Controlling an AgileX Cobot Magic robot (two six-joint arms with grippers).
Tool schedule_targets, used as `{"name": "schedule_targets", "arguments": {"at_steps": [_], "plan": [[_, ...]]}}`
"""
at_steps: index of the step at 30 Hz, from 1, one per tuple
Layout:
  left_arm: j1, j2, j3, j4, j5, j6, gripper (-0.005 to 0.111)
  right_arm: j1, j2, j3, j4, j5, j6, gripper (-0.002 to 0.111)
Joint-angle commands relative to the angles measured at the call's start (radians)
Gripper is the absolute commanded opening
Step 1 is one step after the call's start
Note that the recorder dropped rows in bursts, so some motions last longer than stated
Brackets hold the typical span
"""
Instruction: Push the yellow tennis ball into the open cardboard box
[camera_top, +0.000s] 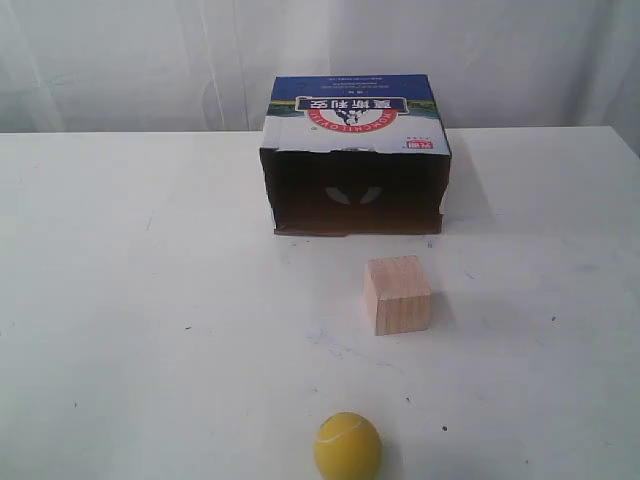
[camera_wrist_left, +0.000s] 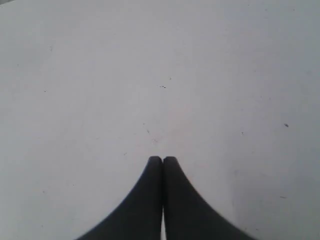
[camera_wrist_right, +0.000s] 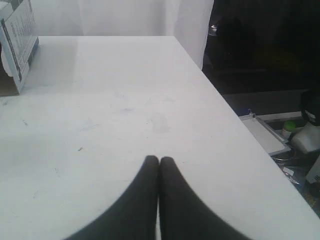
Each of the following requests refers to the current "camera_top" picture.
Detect yellow tennis ball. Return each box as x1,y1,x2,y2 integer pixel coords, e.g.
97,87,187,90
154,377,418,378
313,412,382,480

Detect blue white cardboard box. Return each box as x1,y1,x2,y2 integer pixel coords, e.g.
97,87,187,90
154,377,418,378
259,74,452,236

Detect light wooden cube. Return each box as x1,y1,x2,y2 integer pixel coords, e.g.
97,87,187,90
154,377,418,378
363,255,431,336

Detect white backdrop curtain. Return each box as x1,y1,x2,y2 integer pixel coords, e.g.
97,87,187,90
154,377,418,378
1,1,639,141

